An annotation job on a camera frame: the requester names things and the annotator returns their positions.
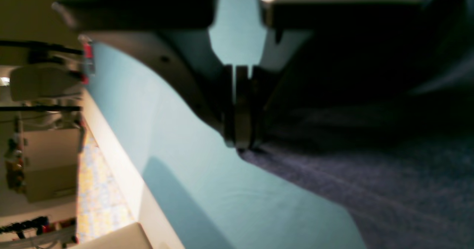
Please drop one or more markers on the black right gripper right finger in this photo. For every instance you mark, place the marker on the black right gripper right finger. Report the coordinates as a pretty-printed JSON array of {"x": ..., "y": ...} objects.
[{"x": 370, "y": 77}]

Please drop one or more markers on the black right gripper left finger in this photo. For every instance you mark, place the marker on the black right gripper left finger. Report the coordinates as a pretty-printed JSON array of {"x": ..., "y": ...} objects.
[{"x": 171, "y": 38}]

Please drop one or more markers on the blue-grey heathered T-shirt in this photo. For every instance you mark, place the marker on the blue-grey heathered T-shirt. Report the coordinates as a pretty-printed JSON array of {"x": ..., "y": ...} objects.
[{"x": 405, "y": 176}]

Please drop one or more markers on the teal table cloth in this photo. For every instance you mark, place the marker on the teal table cloth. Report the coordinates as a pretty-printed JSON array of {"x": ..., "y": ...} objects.
[{"x": 184, "y": 184}]

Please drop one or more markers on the beige chair back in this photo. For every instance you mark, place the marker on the beige chair back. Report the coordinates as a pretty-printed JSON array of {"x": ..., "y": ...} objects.
[{"x": 131, "y": 236}]

